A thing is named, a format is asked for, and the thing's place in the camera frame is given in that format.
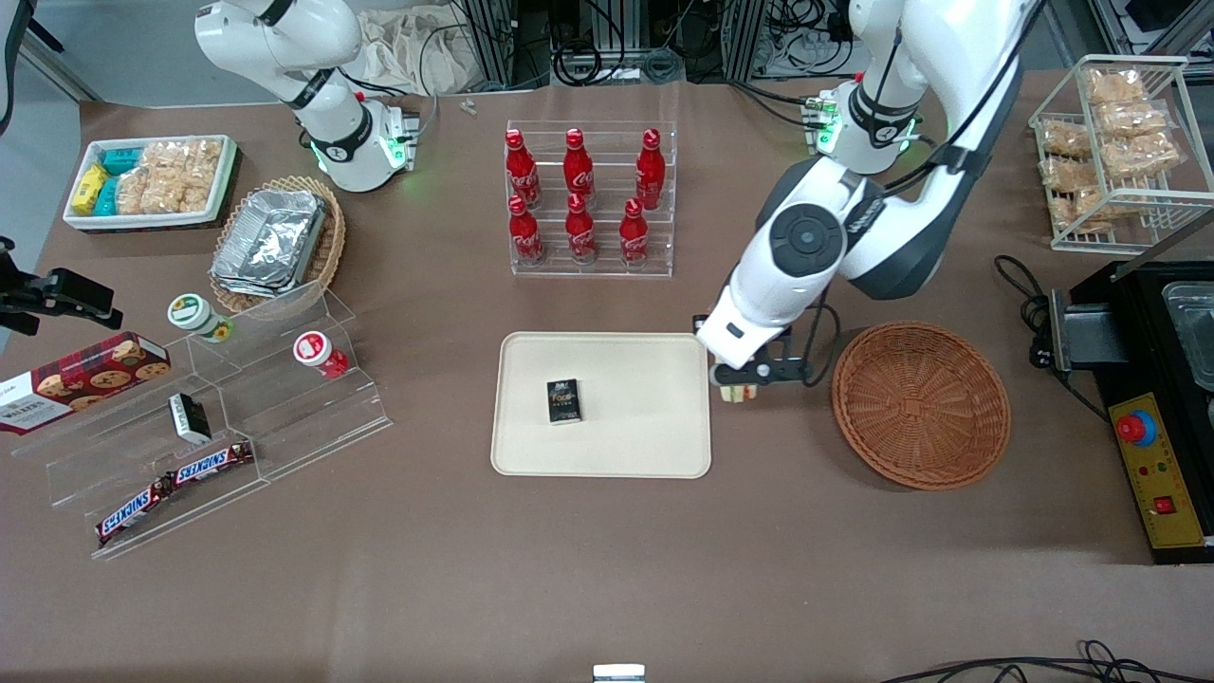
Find clear bag of rice crackers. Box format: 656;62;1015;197
116;171;183;215
183;138;225;189
140;140;193;177

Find black curved cable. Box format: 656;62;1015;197
0;0;39;136

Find black machine housing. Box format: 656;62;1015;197
1070;209;1214;566

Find beige plastic tray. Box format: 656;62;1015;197
490;331;712;480

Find small black white box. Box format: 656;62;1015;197
168;393;214;446

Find red cola bottle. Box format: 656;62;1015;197
635;128;667;212
565;193;599;264
563;128;597;205
505;129;543;210
618;197;652;268
507;195;547;267

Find small black printed box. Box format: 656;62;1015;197
545;378;582;425

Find oval light wicker basket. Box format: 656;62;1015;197
210;175;347;317

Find white rectangular snack bin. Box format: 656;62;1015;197
63;135;239;232

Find round brown wicker basket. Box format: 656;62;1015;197
832;322;1012;491

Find aluminium frame post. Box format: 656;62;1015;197
463;0;521;88
723;0;771;83

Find black power cable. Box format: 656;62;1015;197
993;253;1113;424

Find clear plastic container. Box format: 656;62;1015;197
1161;281;1214;392

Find black base cable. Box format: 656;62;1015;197
728;80;820;129

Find red lidded cup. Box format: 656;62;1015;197
292;331;351;380

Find clear acrylic stepped shelf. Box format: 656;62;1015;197
11;281;395;561

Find white wire rack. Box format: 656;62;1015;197
1029;54;1214;254

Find coiled black cable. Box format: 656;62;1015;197
553;40;605;88

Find beige crumpled cloth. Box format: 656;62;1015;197
354;8;477;97

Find thin black cable bundle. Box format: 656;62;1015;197
877;639;1214;683

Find red tartan cookie box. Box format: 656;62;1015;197
0;332;173;436

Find aluminium foil container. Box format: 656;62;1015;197
208;189;329;300

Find clear acrylic bottle rack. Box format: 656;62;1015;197
506;120;678;279

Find yellow snack pack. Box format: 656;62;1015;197
71;163;111;215

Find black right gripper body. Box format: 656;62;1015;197
36;268;115;316

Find bagged fried snack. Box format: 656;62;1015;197
1052;187;1109;234
1094;102;1169;139
1085;68;1146;105
1104;133;1183;178
1039;156;1098;192
1039;120;1094;158

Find snickers chocolate bar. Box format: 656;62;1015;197
95;474;177;548
172;440;256;488

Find green lidded cup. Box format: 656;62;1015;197
168;293;235;344

